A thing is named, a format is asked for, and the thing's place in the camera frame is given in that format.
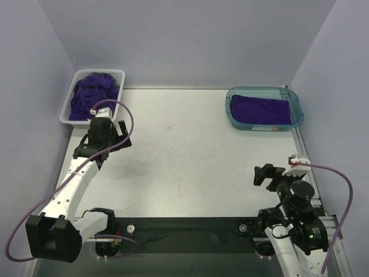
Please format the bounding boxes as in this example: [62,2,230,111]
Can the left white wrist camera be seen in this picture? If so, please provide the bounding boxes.
[90,107,113,119]

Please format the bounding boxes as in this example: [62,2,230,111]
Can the blue transparent plastic bin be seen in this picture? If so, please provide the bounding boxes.
[225,87,304,132]

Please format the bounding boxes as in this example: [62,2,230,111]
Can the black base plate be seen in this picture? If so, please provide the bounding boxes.
[90,217,275,256]

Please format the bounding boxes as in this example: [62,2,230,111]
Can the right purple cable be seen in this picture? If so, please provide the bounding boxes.
[291,162,354,275]

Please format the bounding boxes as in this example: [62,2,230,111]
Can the white plastic basket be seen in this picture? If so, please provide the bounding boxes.
[59,69,125,128]

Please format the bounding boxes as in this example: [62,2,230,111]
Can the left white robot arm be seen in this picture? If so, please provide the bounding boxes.
[25,117,132,263]

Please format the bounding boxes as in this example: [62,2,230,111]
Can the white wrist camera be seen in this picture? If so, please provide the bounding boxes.
[282,154,311,177]
[90,107,113,119]

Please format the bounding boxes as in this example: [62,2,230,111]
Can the purple towel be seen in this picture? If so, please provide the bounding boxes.
[69,72,119,121]

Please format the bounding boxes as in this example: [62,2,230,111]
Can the aluminium frame rail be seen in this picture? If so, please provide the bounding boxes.
[247,216,338,242]

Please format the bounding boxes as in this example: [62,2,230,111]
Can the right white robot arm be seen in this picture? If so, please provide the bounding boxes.
[253,164,329,276]

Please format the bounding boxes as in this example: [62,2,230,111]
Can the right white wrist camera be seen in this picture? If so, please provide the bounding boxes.
[282,154,311,177]

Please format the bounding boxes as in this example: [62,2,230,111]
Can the purple cloth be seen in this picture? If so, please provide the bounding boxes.
[230,95,292,125]

